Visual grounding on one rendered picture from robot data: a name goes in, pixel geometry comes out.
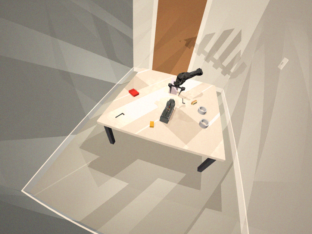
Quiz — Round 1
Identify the grey short cylinder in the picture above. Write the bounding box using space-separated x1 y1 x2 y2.
198 106 207 115
199 118 209 129

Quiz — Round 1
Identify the red rectangular block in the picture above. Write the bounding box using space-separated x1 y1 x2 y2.
129 89 139 97

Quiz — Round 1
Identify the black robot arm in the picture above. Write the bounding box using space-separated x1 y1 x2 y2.
174 68 203 86

